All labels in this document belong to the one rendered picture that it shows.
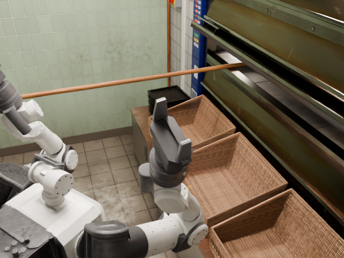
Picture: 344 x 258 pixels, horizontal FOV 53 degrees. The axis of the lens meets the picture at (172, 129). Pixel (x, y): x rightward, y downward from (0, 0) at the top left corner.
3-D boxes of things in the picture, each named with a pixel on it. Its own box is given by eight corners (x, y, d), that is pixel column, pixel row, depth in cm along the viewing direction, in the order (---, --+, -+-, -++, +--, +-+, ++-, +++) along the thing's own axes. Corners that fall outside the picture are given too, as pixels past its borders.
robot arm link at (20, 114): (22, 83, 112) (43, 109, 119) (-7, 100, 112) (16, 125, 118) (21, 97, 103) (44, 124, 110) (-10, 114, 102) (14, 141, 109)
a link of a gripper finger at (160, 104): (154, 103, 66) (153, 122, 71) (169, 98, 67) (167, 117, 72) (150, 97, 67) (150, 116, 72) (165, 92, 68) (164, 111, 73)
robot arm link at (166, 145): (163, 171, 65) (162, 196, 75) (208, 153, 68) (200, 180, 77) (138, 122, 71) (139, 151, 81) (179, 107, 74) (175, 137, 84)
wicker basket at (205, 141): (202, 122, 292) (203, 93, 277) (234, 159, 247) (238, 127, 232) (147, 132, 278) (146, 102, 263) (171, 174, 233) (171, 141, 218)
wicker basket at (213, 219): (236, 163, 244) (240, 130, 229) (281, 219, 198) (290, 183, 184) (172, 176, 231) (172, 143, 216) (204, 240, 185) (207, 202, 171)
